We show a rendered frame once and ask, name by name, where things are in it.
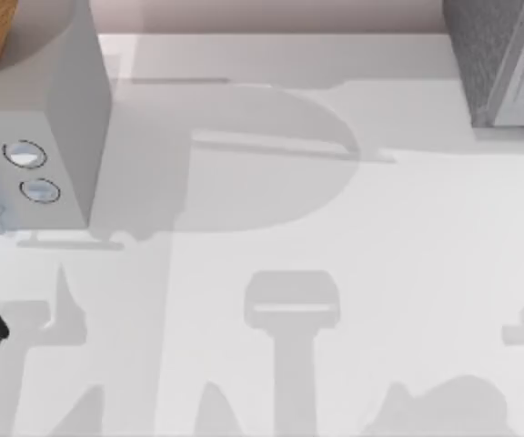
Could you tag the round microwave knob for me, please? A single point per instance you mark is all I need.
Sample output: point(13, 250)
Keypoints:
point(24, 155)
point(40, 190)

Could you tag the pale microwave oven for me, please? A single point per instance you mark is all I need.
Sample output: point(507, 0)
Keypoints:
point(71, 114)

